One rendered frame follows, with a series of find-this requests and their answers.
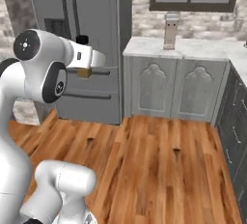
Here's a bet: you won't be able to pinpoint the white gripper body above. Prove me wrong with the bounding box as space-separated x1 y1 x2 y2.
91 49 107 70

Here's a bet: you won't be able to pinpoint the grey cupboards with arched doors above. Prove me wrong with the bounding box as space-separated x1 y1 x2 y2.
123 54 232 126

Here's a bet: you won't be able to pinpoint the dark grey cupboard run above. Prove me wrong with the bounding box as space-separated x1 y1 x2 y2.
214 61 247 216

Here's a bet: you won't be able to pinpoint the grey fridge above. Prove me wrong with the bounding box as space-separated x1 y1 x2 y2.
25 0 133 126

